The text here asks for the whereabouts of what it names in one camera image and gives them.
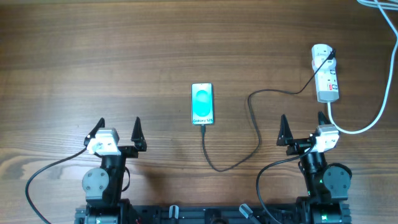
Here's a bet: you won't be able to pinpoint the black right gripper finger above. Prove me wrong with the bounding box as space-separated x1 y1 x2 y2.
276 114 292 146
317 111 339 134

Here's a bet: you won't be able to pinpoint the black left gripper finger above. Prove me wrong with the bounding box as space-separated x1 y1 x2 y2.
83 118 105 146
131 116 147 152

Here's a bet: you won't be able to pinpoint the blue Galaxy smartphone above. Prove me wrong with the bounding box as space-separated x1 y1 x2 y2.
192 83 215 125

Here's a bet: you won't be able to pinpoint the black USB charging cable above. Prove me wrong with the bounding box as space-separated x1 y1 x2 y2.
200 49 336 172

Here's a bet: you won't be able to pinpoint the white power strip cord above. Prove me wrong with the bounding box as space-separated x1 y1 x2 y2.
326 0 398 135

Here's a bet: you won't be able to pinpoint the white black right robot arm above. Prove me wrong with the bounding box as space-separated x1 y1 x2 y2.
277 111 352 224

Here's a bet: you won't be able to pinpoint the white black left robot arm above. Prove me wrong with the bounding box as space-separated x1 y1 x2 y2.
75 118 147 224

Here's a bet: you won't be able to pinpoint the white power strip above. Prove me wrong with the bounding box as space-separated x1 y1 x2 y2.
312 44 339 103

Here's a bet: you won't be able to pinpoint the white USB charger plug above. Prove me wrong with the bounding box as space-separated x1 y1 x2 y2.
312 52 336 72

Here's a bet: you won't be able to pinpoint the white cables at corner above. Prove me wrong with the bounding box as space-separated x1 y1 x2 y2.
356 0 398 11

